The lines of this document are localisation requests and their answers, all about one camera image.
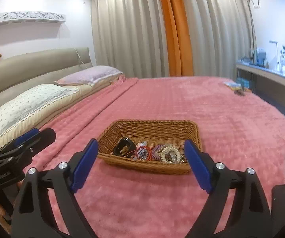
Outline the orange curtain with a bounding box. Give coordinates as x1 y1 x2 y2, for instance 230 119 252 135
156 0 194 77

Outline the colourful book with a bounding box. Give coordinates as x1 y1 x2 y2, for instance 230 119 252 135
223 81 243 90

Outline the lilac pillow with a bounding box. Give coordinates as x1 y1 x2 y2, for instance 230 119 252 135
54 65 124 87

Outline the clear bead bracelet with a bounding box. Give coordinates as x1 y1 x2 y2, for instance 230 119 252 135
162 142 176 152

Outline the grey curtain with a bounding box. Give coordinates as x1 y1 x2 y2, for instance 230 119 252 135
90 0 170 78
180 0 257 77

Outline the beige padded headboard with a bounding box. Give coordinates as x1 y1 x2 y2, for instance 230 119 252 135
0 47 96 119

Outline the grey desk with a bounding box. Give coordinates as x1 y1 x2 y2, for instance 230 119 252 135
235 61 285 123

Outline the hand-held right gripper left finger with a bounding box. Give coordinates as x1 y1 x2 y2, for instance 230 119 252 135
11 138 99 238

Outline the row of books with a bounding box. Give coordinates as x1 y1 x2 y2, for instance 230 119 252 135
250 48 268 66

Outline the purple coil hair tie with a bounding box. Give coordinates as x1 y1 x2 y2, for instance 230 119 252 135
152 144 165 160

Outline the white charging cable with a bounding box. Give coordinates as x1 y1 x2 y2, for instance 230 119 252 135
74 48 93 68

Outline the cream coil hair tie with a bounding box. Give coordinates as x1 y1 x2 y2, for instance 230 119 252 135
160 146 185 164

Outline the pink plush blanket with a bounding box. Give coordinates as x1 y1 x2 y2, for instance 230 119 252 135
0 76 285 238

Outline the red string bracelet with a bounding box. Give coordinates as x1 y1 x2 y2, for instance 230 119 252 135
124 146 153 160

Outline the brown wicker basket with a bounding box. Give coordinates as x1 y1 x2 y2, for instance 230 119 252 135
97 119 203 175

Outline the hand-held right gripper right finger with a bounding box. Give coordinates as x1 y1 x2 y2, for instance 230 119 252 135
183 139 273 238

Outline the white carved wall shelf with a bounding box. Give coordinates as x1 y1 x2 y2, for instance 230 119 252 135
0 11 67 30

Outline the white floral pillow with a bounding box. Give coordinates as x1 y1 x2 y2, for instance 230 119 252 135
0 84 80 139

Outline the black wristwatch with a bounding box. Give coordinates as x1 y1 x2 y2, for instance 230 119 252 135
113 137 136 157

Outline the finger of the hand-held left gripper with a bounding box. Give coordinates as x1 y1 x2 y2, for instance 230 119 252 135
0 128 41 157
0 128 57 165

